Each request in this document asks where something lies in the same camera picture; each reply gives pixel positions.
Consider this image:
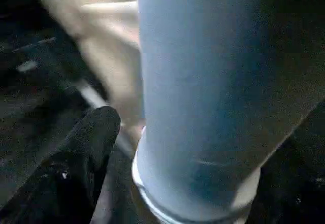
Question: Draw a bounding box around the black mat cover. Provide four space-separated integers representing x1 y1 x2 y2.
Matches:
0 0 143 224

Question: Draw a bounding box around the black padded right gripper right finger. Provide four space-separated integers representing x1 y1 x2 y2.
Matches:
248 103 325 224

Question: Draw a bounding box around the white plastic table leg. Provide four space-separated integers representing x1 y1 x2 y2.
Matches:
131 0 325 224

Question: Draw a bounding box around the white plastic table top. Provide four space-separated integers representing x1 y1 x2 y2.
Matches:
42 0 147 153

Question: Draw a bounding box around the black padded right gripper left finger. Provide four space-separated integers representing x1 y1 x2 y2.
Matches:
0 106 122 224

